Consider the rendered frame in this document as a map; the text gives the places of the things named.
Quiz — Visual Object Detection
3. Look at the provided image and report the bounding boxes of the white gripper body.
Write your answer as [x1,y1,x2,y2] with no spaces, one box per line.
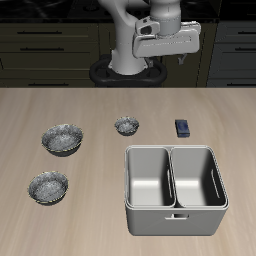
[132,21,202,59]

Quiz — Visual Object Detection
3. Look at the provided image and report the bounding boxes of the small grey speckled bowl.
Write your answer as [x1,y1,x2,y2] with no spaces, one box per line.
[114,116,140,137]

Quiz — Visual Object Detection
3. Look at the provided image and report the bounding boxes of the dark blue cream cheese box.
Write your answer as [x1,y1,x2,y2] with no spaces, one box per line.
[174,119,191,138]

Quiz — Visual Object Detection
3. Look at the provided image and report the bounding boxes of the large grey speckled bowl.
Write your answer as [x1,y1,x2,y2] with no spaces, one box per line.
[41,123,84,157]

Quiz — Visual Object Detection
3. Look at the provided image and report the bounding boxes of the medium grey speckled bowl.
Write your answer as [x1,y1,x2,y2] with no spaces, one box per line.
[27,171,70,206]

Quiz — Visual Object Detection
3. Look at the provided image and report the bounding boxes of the dark kitchen cupboards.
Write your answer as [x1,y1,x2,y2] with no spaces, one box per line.
[0,18,256,88]

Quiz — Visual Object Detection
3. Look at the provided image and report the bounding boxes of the white two-bin basket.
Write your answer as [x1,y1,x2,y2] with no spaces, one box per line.
[124,144,230,237]

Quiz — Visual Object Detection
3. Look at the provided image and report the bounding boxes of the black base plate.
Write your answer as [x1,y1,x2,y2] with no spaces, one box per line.
[89,54,167,84]

